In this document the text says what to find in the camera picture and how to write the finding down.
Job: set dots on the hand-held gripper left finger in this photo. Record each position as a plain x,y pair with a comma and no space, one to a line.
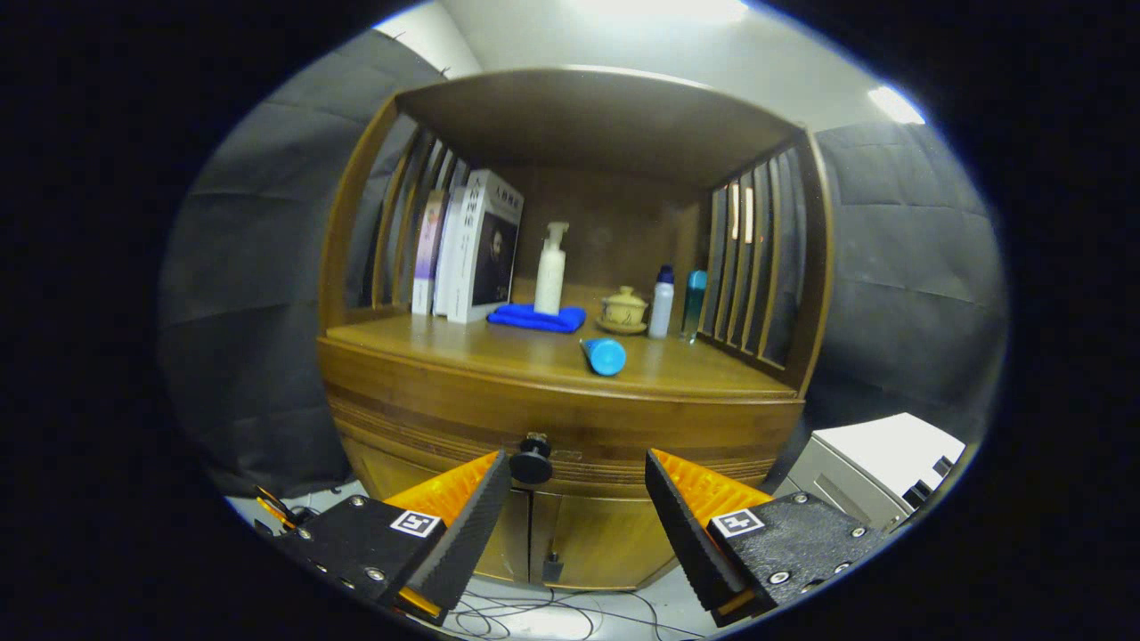
472,534

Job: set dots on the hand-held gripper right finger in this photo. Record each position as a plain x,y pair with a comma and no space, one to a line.
681,534

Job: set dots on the wooden drawer with black knob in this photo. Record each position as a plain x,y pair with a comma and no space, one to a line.
623,427

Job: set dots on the blue white cosmetic tube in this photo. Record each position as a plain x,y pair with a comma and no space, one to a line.
606,356

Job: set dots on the wooden countertop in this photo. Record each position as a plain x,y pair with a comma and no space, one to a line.
499,352

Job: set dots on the wooden cabinet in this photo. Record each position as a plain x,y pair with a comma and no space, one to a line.
588,116

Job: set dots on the orange black tool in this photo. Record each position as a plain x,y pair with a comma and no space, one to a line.
272,507

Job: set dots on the beige ceramic saucer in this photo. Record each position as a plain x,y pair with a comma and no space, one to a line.
621,329

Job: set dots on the white grey appliance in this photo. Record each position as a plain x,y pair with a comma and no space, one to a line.
882,454

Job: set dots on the blue folded cloth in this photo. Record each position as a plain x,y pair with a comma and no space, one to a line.
534,319

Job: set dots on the teal bottle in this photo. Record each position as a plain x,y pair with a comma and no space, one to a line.
693,307

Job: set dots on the white bottle with blue cap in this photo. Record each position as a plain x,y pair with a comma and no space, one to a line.
660,307

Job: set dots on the beige lidded tea bowl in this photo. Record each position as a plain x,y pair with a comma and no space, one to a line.
623,307

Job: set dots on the white pump bottle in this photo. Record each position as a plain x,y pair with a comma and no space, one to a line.
550,280

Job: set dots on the thin white book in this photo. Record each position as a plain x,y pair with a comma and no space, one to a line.
450,267

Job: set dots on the white book with portrait cover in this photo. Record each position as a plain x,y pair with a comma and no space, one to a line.
494,258

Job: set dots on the purple book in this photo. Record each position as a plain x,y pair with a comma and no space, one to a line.
427,258

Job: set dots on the black backdrop cloth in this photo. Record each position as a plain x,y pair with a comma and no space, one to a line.
258,267
908,285

